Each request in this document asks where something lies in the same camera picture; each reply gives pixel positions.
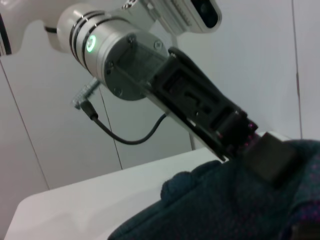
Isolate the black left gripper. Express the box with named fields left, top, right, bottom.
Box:
left=116, top=45, right=259, bottom=163

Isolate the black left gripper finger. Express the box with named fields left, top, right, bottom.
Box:
left=243, top=131, right=298, bottom=183

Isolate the dark teal fabric lunch bag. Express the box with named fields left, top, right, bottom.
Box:
left=106, top=138, right=320, bottom=240

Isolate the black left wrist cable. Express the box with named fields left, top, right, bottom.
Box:
left=71, top=76, right=168, bottom=146

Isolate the black cable on torso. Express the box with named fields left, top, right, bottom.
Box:
left=0, top=11, right=13, bottom=57

